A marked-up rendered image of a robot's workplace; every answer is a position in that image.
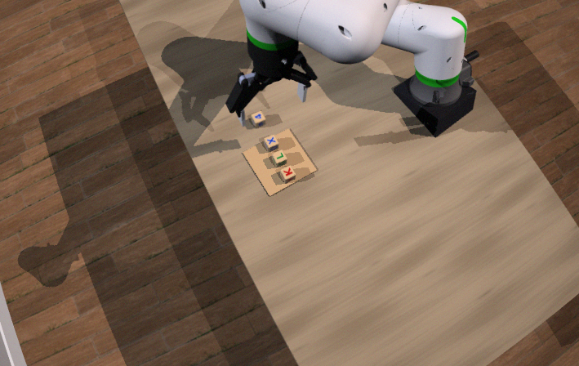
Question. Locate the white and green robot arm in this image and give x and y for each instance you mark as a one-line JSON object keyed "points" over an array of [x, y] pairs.
{"points": [[350, 31]]}

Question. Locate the cream block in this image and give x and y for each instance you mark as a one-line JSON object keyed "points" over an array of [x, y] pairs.
{"points": [[271, 143], [288, 174], [258, 119], [279, 158]]}

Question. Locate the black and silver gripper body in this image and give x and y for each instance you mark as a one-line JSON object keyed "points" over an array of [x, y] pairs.
{"points": [[262, 72]]}

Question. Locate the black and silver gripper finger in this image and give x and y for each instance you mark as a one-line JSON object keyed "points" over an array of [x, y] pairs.
{"points": [[243, 93], [302, 79]]}

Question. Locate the tan flat mat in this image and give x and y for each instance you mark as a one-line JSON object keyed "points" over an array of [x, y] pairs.
{"points": [[269, 175]]}

